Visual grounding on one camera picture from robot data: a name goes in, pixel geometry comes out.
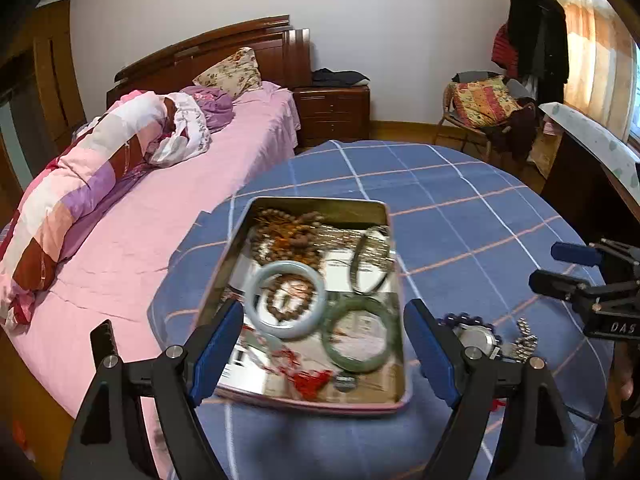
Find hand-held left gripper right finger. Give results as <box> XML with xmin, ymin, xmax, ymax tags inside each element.
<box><xmin>403</xmin><ymin>298</ymin><xmax>591</xmax><ymax>480</ymax></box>

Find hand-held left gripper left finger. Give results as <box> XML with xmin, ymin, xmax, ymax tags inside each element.
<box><xmin>60</xmin><ymin>299</ymin><xmax>246</xmax><ymax>480</ymax></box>

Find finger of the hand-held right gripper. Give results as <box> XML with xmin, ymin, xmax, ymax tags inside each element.
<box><xmin>551</xmin><ymin>240</ymin><xmax>640</xmax><ymax>281</ymax></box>
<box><xmin>529</xmin><ymin>269</ymin><xmax>640</xmax><ymax>311</ymax></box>

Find purple bead bracelet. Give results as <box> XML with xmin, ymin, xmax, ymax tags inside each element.
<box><xmin>436</xmin><ymin>312</ymin><xmax>496</xmax><ymax>333</ymax></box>

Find silver wristwatch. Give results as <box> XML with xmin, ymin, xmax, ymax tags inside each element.
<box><xmin>452</xmin><ymin>317</ymin><xmax>540</xmax><ymax>363</ymax></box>

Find white jade bangle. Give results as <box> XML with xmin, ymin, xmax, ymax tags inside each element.
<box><xmin>244</xmin><ymin>261</ymin><xmax>327</xmax><ymax>339</ymax></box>

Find small wooden bead bracelet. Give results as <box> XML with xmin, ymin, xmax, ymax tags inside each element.
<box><xmin>264</xmin><ymin>274</ymin><xmax>317</xmax><ymax>322</ymax></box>

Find red knot tassel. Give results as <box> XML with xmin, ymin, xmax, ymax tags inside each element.
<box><xmin>277</xmin><ymin>350</ymin><xmax>337</xmax><ymax>402</ymax></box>

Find green jade bangle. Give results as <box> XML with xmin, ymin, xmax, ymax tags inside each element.
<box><xmin>321</xmin><ymin>296</ymin><xmax>402</xmax><ymax>374</ymax></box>

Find thin dark bangle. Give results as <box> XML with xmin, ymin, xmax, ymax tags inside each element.
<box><xmin>349</xmin><ymin>226</ymin><xmax>394</xmax><ymax>295</ymax></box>

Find orange cord tassel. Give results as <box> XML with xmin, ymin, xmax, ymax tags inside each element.
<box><xmin>257</xmin><ymin>217</ymin><xmax>301</xmax><ymax>251</ymax></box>

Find wooden bead necklace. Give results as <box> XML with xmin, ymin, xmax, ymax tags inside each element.
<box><xmin>248</xmin><ymin>208</ymin><xmax>326</xmax><ymax>267</ymax></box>

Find pearl necklace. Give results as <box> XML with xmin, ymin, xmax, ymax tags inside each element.
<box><xmin>317</xmin><ymin>225</ymin><xmax>393</xmax><ymax>263</ymax></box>

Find rectangular metal tin box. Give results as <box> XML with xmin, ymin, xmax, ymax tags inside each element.
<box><xmin>202</xmin><ymin>196</ymin><xmax>414</xmax><ymax>414</ymax></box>

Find person's right hand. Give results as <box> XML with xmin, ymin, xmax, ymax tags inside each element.
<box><xmin>614</xmin><ymin>342</ymin><xmax>638</xmax><ymax>403</ymax></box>

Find dark wooden desk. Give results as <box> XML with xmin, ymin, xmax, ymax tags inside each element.
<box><xmin>540</xmin><ymin>130</ymin><xmax>640</xmax><ymax>246</ymax></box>

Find leaf print desk cover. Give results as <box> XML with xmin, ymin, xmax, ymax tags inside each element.
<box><xmin>539</xmin><ymin>101</ymin><xmax>640</xmax><ymax>191</ymax></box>

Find blue checked tablecloth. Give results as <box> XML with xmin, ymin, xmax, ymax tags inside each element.
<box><xmin>147</xmin><ymin>140</ymin><xmax>618</xmax><ymax>480</ymax></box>

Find wooden bed with pink sheet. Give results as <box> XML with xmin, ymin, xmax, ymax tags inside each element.
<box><xmin>0</xmin><ymin>14</ymin><xmax>313</xmax><ymax>461</ymax></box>

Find dark garment on chair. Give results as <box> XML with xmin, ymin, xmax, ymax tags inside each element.
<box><xmin>482</xmin><ymin>102</ymin><xmax>538</xmax><ymax>161</ymax></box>

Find patterned yellow cushion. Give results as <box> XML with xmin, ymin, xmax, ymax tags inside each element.
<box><xmin>450</xmin><ymin>76</ymin><xmax>522</xmax><ymax>128</ymax></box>

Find wooden chair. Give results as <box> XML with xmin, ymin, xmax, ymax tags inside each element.
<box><xmin>434</xmin><ymin>72</ymin><xmax>538</xmax><ymax>161</ymax></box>

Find hanging red garment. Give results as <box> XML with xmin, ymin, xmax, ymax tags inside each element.
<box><xmin>491</xmin><ymin>22</ymin><xmax>518</xmax><ymax>68</ymax></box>

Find orange patterned curtain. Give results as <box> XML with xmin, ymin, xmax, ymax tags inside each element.
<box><xmin>522</xmin><ymin>0</ymin><xmax>640</xmax><ymax>141</ymax></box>

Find pink patchwork quilt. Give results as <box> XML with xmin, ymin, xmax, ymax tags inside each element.
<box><xmin>0</xmin><ymin>89</ymin><xmax>213</xmax><ymax>328</ymax></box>

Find hanging black coat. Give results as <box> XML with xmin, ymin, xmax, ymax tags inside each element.
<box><xmin>515</xmin><ymin>0</ymin><xmax>571</xmax><ymax>103</ymax></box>

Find purple cloth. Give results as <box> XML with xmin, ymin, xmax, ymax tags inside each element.
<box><xmin>180</xmin><ymin>86</ymin><xmax>235</xmax><ymax>133</ymax></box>

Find dark wooden nightstand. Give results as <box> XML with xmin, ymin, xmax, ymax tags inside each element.
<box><xmin>292</xmin><ymin>85</ymin><xmax>372</xmax><ymax>147</ymax></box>

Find floral pillow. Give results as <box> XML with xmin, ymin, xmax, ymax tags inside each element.
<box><xmin>192</xmin><ymin>46</ymin><xmax>263</xmax><ymax>99</ymax></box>

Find dark folded clothes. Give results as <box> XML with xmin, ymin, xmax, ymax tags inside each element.
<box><xmin>311</xmin><ymin>67</ymin><xmax>371</xmax><ymax>88</ymax></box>

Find brown wooden wardrobe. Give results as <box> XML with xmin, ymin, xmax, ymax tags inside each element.
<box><xmin>0</xmin><ymin>0</ymin><xmax>88</xmax><ymax>211</ymax></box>

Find black cable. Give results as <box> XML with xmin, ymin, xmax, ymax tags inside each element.
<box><xmin>565</xmin><ymin>405</ymin><xmax>618</xmax><ymax>428</ymax></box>

